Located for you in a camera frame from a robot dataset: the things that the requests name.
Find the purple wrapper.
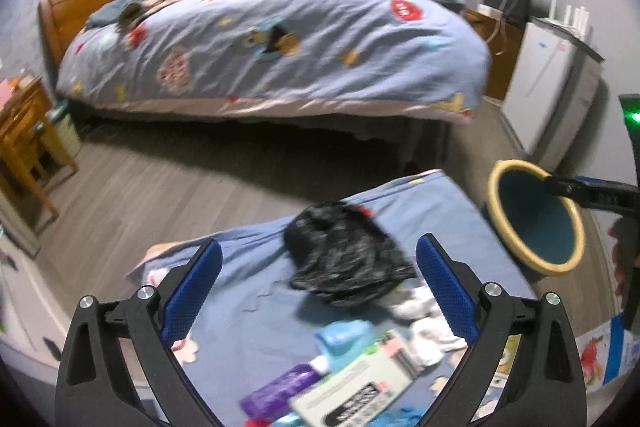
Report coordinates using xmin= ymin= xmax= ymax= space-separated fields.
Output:
xmin=239 ymin=363 xmax=326 ymax=421

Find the strawberry printed carton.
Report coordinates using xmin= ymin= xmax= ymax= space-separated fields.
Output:
xmin=576 ymin=314 xmax=624 ymax=395

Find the teal bin with yellow rim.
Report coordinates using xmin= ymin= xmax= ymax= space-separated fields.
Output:
xmin=484 ymin=159 xmax=586 ymax=277

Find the white tissue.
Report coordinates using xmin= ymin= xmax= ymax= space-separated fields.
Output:
xmin=378 ymin=285 xmax=468 ymax=367

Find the black plastic bag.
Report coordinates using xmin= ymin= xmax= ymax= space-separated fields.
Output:
xmin=283 ymin=200 xmax=416 ymax=309

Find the wooden nightstand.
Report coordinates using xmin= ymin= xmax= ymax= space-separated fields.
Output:
xmin=463 ymin=9 xmax=524 ymax=102

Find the small wooden chair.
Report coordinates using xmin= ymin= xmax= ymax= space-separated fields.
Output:
xmin=1 ymin=77 xmax=79 ymax=220

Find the light blue face mask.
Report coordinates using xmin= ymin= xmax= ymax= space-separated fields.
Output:
xmin=314 ymin=319 xmax=374 ymax=367

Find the pale green medicine box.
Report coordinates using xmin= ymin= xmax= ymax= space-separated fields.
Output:
xmin=288 ymin=329 xmax=424 ymax=427

